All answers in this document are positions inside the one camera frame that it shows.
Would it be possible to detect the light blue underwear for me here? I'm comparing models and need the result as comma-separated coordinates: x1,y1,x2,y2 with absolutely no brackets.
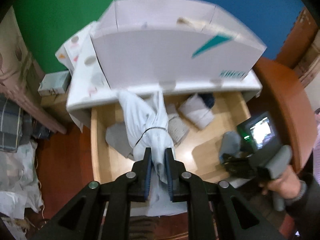
219,131,241,164

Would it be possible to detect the white pale-blue garment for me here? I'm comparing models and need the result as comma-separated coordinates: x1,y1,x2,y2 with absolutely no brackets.
118,90,187,217

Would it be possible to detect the wooden drawer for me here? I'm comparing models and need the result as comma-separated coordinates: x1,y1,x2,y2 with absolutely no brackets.
90,91,252,215

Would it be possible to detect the grey ribbed folded underwear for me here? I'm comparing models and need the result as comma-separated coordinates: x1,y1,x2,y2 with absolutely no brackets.
105,122,134,160

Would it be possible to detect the honeycomb patterned folded underwear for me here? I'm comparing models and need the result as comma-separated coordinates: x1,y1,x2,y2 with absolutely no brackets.
168,114,189,147

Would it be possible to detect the dark navy folded underwear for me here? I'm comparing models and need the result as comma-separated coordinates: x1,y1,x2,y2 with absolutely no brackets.
199,93,215,109

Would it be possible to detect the white folded underwear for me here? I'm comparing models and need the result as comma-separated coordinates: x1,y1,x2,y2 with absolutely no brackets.
178,94,214,130

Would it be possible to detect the person's right hand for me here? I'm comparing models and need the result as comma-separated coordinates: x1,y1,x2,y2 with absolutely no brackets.
259,165,302,199

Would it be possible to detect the brown wooden chair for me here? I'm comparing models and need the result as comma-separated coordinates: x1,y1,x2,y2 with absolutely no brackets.
247,57,317,173

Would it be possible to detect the patterned white table cloth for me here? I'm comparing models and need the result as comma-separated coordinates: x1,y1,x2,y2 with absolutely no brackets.
55,21,117,130

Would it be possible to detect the brown cardboard box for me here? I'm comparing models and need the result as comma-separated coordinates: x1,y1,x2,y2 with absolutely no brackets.
41,94,73,124

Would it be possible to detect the white green-printed crumpled sheet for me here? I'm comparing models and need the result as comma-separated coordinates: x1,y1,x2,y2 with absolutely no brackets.
0,139,45,238

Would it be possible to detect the small pale blue box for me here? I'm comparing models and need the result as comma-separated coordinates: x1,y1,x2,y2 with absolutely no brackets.
37,70,71,96

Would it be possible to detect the plaid grey folded cloth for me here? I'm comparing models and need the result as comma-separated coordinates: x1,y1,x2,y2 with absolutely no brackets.
0,94,33,153

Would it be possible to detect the white storage box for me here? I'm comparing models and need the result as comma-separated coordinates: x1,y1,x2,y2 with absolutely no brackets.
90,0,266,89

